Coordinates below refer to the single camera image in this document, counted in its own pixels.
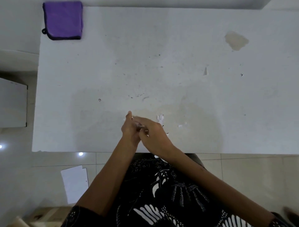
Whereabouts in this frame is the person's right hand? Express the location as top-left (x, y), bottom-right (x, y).
top-left (133, 116), bottom-right (176, 160)

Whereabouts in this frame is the person's left hand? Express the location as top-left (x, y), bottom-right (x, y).
top-left (121, 111), bottom-right (142, 147)

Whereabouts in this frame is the person's left forearm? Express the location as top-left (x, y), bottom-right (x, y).
top-left (75, 138), bottom-right (140, 217)

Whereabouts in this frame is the person's right forearm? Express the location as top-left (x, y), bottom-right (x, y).
top-left (161, 145), bottom-right (277, 226)

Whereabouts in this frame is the black white patterned garment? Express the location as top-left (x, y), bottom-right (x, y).
top-left (61, 153), bottom-right (297, 227)

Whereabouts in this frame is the white paper sheet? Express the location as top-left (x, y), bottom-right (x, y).
top-left (61, 165), bottom-right (89, 204)

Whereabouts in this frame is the purple cloth with black trim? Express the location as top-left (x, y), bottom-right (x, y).
top-left (42, 1), bottom-right (83, 41)

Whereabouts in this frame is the white cabinet panel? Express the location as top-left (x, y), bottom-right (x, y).
top-left (0, 77), bottom-right (28, 128)

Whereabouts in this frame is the light wooden box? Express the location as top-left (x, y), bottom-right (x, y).
top-left (7, 206), bottom-right (76, 227)

